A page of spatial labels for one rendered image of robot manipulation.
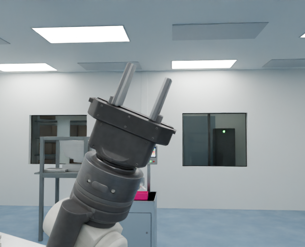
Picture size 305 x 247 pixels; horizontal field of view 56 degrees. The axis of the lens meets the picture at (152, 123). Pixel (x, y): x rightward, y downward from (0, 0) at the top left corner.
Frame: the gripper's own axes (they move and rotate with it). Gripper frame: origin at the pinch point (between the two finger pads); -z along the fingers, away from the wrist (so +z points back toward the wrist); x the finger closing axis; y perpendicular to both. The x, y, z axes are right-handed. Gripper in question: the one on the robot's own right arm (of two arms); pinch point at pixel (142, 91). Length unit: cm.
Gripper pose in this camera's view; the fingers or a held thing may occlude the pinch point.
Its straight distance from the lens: 39.5
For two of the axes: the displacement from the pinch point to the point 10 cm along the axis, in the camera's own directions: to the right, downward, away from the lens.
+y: 1.4, -0.8, 9.9
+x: -9.2, -3.8, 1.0
